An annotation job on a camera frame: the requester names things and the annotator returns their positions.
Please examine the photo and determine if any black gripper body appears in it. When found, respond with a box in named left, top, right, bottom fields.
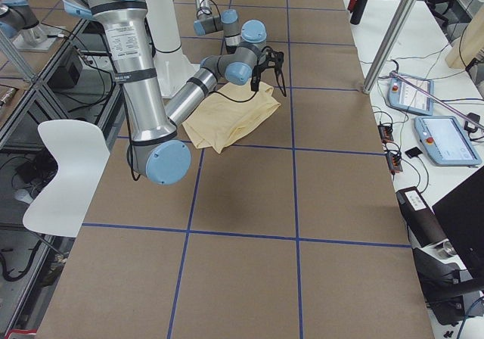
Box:
left=253, top=49, right=268, bottom=84

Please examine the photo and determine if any cream long-sleeve printed shirt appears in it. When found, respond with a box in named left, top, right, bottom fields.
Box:
left=182, top=82, right=280, bottom=154

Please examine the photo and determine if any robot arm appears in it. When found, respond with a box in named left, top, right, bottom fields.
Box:
left=194, top=0, right=241, bottom=54
left=63, top=0, right=270, bottom=185

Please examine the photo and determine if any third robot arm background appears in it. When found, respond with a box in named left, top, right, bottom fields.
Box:
left=1, top=0, right=39, bottom=39

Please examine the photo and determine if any black water bottle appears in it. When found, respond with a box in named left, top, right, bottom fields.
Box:
left=350, top=0, right=368, bottom=25

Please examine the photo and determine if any upper teach pendant tablet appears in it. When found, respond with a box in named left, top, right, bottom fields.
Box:
left=387, top=74, right=434, bottom=116

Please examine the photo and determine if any teach pendant tablet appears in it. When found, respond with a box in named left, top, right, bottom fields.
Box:
left=387, top=74, right=434, bottom=116
left=414, top=116, right=482, bottom=166

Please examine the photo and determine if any small black square pad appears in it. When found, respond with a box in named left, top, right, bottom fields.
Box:
left=405, top=147, right=423, bottom=159

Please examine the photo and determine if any metal rod with green tip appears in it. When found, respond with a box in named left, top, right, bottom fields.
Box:
left=389, top=71, right=484, bottom=131

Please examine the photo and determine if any white plastic chair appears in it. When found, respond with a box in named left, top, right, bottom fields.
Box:
left=23, top=120, right=110, bottom=238

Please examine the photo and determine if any lower teach pendant tablet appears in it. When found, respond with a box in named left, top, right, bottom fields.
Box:
left=414, top=116, right=482, bottom=166

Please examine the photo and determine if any black box with label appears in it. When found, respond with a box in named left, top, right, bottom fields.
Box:
left=396, top=187, right=447, bottom=247

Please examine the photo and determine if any black monitor stand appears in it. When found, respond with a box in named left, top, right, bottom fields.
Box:
left=413, top=169, right=483, bottom=325

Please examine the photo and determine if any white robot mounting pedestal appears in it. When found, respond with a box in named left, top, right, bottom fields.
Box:
left=146, top=0, right=196, bottom=98

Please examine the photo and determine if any aluminium frame post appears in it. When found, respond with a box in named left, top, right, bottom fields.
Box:
left=362, top=0, right=416, bottom=95

